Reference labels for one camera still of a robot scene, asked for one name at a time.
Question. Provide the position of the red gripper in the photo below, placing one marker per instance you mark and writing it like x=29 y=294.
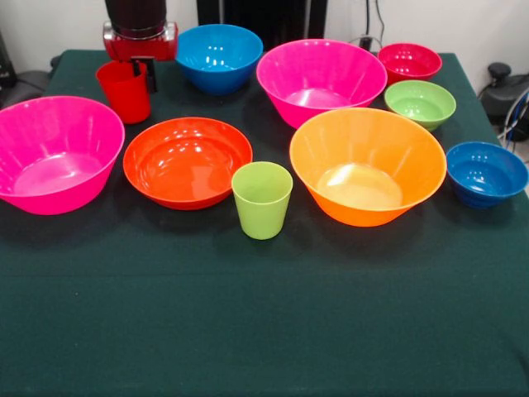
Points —
x=140 y=49

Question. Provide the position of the red cup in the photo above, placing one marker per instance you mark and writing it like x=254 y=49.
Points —
x=124 y=99

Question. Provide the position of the orange-red bowl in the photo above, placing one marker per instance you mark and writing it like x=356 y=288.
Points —
x=186 y=178

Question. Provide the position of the green cup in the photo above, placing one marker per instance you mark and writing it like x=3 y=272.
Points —
x=262 y=211

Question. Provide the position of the large orange bowl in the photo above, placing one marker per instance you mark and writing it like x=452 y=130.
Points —
x=363 y=207

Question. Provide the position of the light blue bowl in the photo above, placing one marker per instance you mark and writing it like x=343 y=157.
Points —
x=219 y=54

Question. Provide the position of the large pink bowl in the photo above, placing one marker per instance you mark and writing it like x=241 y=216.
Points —
x=318 y=78
x=53 y=173

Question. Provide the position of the dark green tablecloth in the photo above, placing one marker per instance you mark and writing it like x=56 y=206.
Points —
x=248 y=310

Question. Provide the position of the small crimson bowl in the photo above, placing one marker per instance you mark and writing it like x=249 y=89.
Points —
x=407 y=62

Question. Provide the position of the small green bowl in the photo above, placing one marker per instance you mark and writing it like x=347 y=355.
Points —
x=419 y=107

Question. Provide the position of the small dark blue bowl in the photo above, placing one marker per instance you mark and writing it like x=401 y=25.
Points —
x=483 y=173

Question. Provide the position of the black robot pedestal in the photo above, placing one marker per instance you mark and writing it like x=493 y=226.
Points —
x=289 y=20

